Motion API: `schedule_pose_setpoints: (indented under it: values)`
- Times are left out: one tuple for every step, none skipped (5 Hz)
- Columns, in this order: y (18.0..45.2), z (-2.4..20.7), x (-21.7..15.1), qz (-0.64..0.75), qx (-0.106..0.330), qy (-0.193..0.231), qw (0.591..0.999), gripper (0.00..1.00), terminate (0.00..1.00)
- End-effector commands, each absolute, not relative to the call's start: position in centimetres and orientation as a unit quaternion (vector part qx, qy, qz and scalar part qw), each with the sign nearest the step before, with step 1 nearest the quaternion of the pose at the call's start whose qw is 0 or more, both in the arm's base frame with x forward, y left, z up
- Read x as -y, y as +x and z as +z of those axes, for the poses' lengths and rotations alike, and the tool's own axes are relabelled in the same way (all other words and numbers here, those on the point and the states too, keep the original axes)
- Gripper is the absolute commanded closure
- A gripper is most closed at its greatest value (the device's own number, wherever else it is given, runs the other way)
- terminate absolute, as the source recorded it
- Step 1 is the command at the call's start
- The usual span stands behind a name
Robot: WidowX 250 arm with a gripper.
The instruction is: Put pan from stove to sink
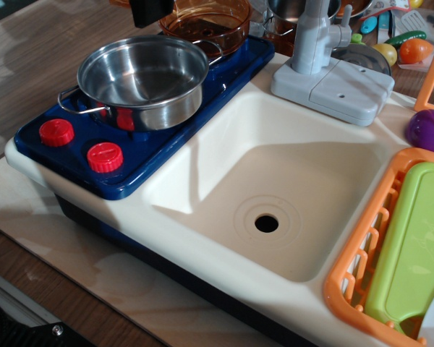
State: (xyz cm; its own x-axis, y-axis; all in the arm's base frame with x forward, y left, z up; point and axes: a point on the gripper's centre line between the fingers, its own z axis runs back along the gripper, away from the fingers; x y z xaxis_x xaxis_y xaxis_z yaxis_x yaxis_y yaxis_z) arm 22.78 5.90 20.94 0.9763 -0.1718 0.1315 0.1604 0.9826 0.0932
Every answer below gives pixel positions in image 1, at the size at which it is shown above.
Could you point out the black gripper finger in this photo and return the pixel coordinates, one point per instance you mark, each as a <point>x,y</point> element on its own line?
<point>146,12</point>

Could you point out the stainless steel pan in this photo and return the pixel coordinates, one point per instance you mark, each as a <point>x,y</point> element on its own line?
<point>144,83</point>

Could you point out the left red stove knob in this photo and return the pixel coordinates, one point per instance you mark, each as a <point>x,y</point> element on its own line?
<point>56,133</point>

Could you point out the red stove knob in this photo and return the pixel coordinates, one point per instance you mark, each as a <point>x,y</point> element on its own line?
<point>56,133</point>
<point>105,157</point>

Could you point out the right red stove knob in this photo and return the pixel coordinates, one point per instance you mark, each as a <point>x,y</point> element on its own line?
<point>105,157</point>

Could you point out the blue toy stove top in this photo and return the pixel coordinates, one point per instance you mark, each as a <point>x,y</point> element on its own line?
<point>143,152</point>

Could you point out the cream toy sink unit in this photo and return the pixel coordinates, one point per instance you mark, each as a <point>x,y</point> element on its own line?
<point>253,210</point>

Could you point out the amber transparent pot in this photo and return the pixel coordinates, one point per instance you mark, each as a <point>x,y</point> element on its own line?
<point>220,27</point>

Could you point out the steel pot behind faucet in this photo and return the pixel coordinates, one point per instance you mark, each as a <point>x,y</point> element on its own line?
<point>280,24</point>

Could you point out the grey toy faucet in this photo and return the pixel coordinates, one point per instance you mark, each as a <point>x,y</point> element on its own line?
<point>316,80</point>

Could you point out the steel pot lid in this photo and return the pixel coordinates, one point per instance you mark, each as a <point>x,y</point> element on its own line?
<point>363,56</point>

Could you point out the yellow toy potato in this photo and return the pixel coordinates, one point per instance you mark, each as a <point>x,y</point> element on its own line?
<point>387,51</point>

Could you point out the green toy cucumber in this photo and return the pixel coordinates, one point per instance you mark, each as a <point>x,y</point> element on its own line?
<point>399,40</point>

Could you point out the grey toy spatula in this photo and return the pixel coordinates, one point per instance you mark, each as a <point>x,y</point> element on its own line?
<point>413,20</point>

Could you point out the orange toy carrot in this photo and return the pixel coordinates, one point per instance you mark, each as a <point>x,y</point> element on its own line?
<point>415,50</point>

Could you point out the purple toy eggplant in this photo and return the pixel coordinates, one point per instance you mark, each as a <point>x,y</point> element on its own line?
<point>420,130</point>

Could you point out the orange dish rack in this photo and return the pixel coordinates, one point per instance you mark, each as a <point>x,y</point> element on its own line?
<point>346,287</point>

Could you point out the green cutting board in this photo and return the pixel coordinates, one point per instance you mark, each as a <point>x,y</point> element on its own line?
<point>402,286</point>

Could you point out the blue handled toy knife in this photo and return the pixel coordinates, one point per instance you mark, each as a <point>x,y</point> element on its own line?
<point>383,33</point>

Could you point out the black bracket bottom left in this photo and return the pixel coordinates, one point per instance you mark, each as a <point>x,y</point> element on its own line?
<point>14,333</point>

